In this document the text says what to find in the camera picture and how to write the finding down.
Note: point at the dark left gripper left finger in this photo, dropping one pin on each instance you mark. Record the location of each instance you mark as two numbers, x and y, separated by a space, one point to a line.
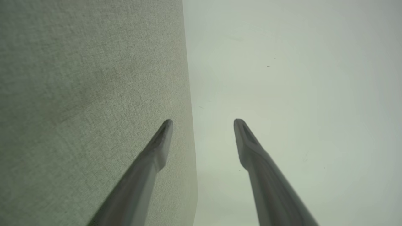
141 175

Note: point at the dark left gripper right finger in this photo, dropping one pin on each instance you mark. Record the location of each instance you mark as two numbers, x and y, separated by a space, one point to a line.
267 188

